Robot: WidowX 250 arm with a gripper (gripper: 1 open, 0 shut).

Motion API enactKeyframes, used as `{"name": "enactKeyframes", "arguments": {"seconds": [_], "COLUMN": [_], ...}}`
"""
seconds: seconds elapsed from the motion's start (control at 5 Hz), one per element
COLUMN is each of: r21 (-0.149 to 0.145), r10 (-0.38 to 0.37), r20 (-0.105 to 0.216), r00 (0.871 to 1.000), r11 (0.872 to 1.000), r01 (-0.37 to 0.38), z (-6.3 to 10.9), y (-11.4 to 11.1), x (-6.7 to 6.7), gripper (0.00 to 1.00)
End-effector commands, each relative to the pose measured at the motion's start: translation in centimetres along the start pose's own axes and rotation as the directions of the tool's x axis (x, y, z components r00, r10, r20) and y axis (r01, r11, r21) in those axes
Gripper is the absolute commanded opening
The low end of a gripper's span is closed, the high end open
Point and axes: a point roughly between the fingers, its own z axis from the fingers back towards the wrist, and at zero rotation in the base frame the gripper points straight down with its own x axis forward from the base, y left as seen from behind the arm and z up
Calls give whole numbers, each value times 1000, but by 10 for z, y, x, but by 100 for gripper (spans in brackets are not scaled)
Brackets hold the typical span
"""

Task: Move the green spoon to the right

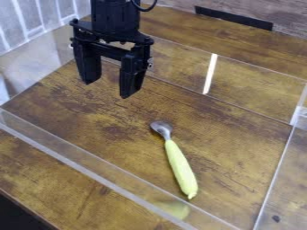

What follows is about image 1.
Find green handled metal spoon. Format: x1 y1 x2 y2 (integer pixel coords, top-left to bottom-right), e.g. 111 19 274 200
150 121 198 199

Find black strip on table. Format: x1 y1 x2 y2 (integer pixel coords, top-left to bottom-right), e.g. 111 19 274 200
196 5 274 31

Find clear acrylic enclosure walls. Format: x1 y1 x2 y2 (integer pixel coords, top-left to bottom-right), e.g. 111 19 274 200
3 39 307 230

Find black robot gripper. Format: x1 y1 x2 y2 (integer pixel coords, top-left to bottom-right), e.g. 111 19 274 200
70 0 155 99

